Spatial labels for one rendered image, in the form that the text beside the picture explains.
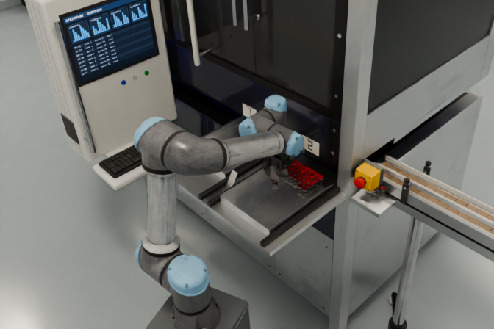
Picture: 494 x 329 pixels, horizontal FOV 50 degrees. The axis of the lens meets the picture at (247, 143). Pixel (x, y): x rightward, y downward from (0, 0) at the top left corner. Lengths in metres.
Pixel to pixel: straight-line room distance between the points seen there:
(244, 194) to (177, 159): 0.68
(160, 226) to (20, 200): 2.21
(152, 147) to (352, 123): 0.71
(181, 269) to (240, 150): 0.40
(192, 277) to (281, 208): 0.51
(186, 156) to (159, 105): 1.18
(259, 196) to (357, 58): 0.65
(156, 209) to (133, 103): 0.96
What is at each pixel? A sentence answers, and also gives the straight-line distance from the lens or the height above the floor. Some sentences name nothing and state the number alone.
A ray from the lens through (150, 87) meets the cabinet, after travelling 2.45.
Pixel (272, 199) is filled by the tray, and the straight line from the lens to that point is 1.98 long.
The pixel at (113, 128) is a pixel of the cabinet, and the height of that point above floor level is 0.91.
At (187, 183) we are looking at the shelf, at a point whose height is 0.88.
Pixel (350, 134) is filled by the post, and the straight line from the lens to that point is 1.84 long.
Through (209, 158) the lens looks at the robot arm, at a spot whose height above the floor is 1.38.
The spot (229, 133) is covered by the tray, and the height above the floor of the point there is 0.88.
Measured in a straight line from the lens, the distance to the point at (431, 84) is 2.18.
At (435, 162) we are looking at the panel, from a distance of 2.56.
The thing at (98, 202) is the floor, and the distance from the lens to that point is 3.49.
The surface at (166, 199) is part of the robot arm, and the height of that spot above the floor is 1.21.
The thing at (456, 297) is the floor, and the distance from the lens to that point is 2.92.
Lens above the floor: 2.21
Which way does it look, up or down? 36 degrees down
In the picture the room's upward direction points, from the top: 4 degrees counter-clockwise
